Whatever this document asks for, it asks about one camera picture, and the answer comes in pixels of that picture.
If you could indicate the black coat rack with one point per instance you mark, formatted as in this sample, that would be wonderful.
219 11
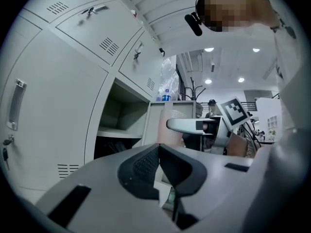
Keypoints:
193 91

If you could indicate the black head-worn camera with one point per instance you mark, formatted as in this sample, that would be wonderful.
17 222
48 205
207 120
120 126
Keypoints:
193 23

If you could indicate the person's white shirt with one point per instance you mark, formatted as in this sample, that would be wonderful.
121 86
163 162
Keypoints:
291 154

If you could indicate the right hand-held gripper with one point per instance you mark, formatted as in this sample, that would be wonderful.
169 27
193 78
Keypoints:
234 110

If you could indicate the low grey metal cabinet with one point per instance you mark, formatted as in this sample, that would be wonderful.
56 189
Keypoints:
155 116

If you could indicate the blue label water bottle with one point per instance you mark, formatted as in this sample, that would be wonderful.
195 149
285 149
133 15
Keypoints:
166 96

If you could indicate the clear plastic bag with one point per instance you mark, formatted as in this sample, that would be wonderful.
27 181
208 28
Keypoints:
170 76

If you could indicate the translucent pink cup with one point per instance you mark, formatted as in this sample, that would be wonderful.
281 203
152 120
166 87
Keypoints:
167 137

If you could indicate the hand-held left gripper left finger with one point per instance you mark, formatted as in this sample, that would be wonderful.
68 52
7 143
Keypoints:
97 203

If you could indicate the locker key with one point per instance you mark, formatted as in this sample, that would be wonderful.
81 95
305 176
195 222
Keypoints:
5 156
137 55
88 11

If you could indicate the person's right forearm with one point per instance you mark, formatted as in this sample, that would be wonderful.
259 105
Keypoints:
239 144

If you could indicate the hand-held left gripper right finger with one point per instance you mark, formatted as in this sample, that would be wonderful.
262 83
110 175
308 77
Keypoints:
218 190

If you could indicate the grey metal locker cabinet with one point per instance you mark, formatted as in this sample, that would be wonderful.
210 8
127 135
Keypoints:
60 81

